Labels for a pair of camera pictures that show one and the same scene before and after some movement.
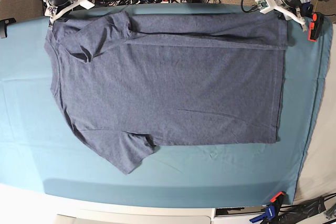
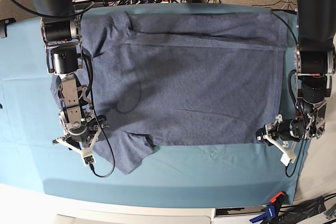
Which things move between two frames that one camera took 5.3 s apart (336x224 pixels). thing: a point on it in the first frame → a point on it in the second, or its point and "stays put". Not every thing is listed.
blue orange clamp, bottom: [272, 210] stays put
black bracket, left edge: [3, 23] stays put
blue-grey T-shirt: [186, 78] stays put
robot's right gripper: [56, 6] → [85, 136]
